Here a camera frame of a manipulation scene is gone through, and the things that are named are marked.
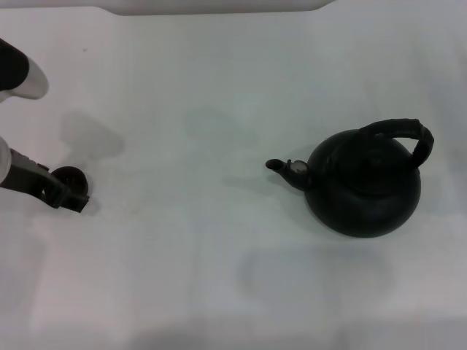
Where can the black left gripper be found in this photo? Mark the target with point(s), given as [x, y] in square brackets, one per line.
[29, 175]

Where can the dark brown teacup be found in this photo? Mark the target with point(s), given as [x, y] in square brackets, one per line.
[73, 178]

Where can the black round teapot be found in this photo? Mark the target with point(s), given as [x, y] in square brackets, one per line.
[365, 200]

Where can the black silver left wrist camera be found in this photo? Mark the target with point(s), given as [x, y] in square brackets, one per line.
[14, 69]

